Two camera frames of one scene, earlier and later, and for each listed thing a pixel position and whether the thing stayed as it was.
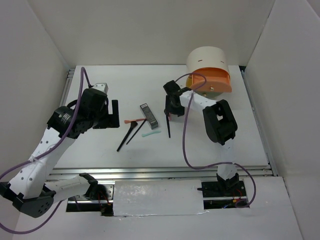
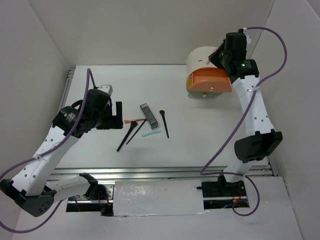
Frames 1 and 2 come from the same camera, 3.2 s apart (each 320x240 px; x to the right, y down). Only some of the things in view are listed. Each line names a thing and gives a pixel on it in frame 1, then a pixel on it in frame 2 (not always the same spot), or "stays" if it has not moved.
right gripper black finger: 166,110 -> 215,57
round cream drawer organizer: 208,73 stays
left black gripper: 111,120 stays
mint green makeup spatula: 147,134 stays
